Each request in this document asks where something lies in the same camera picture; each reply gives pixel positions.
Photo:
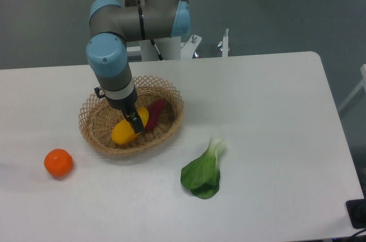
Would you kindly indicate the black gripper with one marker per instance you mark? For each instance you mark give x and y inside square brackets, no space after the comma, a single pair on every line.
[127,106]

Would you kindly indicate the yellow mango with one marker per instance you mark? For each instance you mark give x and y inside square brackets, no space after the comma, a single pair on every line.
[123,133]

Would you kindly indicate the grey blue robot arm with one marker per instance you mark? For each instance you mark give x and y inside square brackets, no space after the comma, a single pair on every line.
[111,27]

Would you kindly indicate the woven wicker basket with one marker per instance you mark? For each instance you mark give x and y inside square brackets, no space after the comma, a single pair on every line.
[97,118]

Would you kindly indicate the purple sweet potato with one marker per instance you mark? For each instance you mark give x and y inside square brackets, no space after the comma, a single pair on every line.
[154,110]

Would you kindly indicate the orange mandarin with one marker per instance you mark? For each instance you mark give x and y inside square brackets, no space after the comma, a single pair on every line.
[58,163]

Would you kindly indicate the green bok choy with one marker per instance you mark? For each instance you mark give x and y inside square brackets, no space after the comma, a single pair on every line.
[202,175]

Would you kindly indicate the black device at table edge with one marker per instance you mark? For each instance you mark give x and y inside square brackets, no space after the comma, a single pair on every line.
[356,212]

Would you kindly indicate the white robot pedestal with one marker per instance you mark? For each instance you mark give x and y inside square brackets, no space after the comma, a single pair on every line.
[156,49]

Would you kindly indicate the white bracket with bolt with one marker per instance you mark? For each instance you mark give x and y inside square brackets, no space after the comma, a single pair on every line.
[223,45]

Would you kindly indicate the white metal frame right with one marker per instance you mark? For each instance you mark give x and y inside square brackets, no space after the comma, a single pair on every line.
[356,94]

